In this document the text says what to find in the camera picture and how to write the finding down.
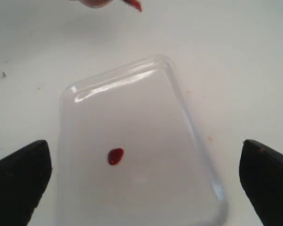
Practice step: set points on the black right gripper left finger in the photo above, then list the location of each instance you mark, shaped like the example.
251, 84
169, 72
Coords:
24, 176

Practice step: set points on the red ketchup blob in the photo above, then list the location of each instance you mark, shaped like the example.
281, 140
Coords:
115, 156

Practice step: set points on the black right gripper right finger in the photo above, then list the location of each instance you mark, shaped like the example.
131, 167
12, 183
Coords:
261, 177

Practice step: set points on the white rectangular tray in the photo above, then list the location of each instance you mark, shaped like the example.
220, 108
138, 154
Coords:
165, 178

